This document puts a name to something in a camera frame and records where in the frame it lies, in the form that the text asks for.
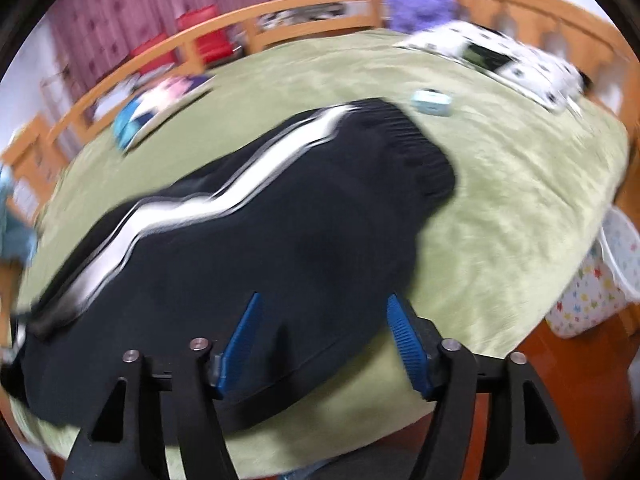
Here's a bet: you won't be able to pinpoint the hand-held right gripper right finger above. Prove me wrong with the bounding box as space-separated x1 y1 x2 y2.
386 294 586 480

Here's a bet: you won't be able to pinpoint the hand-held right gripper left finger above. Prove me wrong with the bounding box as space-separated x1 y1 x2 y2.
62 292 263 480

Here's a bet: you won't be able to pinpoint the black pants with white stripe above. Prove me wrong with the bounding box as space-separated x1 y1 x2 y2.
0 97 457 433

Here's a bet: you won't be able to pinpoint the green fleece blanket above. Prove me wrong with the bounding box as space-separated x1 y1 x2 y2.
7 27 631 480

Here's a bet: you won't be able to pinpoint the white star-print bin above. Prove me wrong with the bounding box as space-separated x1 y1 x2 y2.
545 207 640 336

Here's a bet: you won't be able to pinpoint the small light blue case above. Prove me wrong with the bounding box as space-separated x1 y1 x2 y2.
411 89 453 117

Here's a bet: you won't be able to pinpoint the blue plush towel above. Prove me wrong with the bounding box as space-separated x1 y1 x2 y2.
0 162 38 263

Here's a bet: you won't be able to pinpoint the colourful geometric cushion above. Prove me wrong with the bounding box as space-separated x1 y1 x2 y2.
112 74 216 151

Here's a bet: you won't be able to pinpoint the dark green cloth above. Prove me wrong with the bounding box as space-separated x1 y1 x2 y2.
462 40 511 73

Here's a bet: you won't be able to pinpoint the white flower-print pillow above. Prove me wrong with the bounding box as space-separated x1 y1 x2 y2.
395 19 586 111

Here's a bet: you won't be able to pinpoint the red chair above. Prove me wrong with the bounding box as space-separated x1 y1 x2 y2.
175 5 238 63
131 34 176 73

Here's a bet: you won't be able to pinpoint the purple plush toy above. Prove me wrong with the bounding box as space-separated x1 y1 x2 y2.
387 0 458 33

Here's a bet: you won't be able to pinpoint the pink patterned curtain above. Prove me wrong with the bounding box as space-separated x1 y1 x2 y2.
47 0 293 91

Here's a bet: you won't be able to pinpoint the wooden bed frame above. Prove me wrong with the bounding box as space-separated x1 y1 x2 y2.
0 0 640 241

